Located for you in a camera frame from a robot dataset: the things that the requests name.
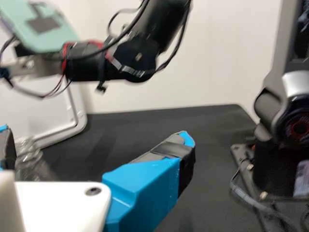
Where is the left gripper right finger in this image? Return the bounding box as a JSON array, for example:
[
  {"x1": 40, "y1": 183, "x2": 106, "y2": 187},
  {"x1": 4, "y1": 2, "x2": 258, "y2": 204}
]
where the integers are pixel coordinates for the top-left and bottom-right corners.
[{"x1": 101, "y1": 130, "x2": 196, "y2": 232}]

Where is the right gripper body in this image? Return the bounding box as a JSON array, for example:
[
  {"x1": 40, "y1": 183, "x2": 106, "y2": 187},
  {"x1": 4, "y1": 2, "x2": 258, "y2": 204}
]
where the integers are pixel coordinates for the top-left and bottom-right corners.
[{"x1": 0, "y1": 53, "x2": 66, "y2": 79}]

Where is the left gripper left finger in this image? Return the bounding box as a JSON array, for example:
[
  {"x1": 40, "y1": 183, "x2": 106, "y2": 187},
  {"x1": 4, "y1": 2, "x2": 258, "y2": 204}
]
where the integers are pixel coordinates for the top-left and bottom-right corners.
[{"x1": 0, "y1": 124, "x2": 17, "y2": 171}]

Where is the clear flask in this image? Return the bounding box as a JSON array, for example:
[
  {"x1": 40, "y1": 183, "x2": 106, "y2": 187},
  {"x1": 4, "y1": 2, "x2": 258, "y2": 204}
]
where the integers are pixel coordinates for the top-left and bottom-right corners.
[{"x1": 14, "y1": 139, "x2": 45, "y2": 181}]

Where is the black cable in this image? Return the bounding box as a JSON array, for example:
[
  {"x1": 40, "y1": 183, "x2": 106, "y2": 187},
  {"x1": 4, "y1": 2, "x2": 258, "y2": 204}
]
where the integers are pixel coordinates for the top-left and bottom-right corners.
[{"x1": 229, "y1": 166, "x2": 309, "y2": 232}]

